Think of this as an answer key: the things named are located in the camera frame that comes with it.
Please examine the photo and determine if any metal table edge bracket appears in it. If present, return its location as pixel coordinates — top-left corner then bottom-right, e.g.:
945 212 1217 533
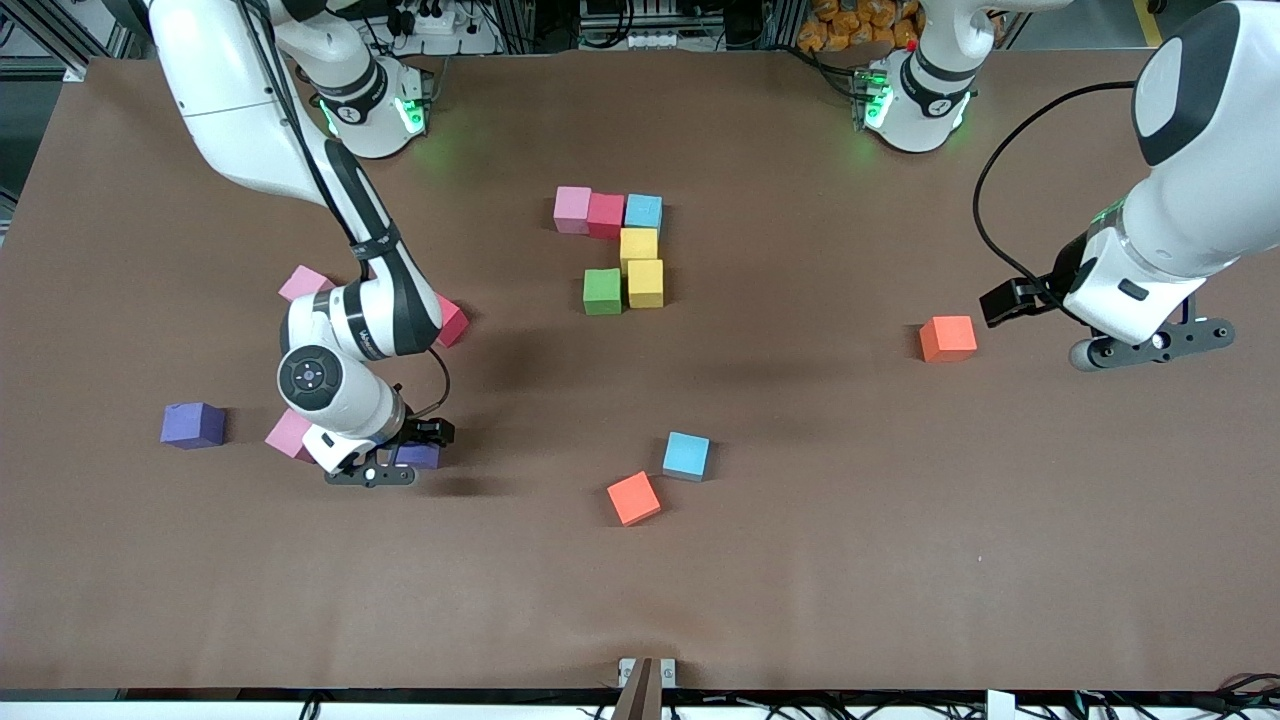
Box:
612 656 678 720

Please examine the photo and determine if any red foam cube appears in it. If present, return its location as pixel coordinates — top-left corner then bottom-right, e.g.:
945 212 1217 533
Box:
587 192 627 240
434 294 471 349

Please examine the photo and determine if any brown paper table cover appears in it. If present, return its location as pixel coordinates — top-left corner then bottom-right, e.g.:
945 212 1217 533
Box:
0 48 1280 693

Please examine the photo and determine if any orange foam cube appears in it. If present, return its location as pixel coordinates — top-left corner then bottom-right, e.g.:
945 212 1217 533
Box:
919 315 979 363
606 471 663 527

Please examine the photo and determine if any white power strip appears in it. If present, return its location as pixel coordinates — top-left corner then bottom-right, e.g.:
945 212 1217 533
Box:
385 0 501 57

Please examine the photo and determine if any metal equipment rack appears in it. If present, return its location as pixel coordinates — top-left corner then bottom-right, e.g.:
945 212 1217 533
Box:
578 0 691 51

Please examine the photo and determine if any aluminium frame post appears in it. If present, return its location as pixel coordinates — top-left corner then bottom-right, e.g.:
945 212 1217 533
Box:
20 0 151 83

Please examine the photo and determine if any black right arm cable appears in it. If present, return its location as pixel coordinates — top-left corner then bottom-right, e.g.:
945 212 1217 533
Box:
405 345 453 419

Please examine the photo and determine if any green foam cube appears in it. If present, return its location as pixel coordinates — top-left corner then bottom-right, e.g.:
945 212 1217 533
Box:
583 268 624 317

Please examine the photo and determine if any pile of orange objects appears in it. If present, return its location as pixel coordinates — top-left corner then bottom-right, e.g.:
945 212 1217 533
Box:
798 0 1006 54

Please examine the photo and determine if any pink foam cube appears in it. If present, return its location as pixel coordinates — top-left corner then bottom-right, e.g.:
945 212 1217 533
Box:
278 265 337 302
264 408 317 464
553 186 593 235

